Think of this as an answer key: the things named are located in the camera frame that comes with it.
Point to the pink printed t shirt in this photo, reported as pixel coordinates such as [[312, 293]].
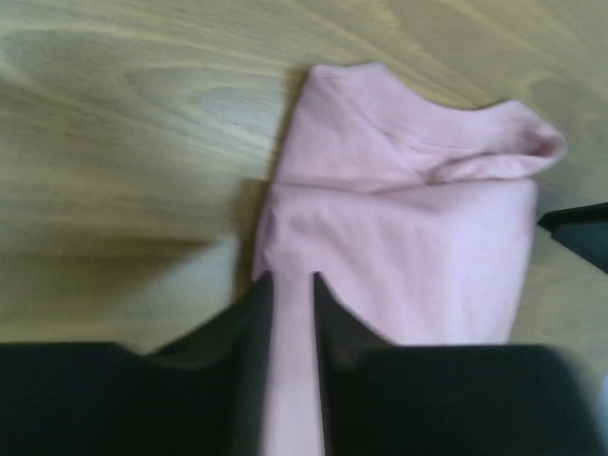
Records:
[[420, 217]]

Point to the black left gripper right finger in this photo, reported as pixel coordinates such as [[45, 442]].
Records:
[[381, 399]]

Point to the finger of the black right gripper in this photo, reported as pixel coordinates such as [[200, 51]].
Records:
[[582, 230]]

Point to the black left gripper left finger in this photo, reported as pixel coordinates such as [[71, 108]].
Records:
[[202, 394]]

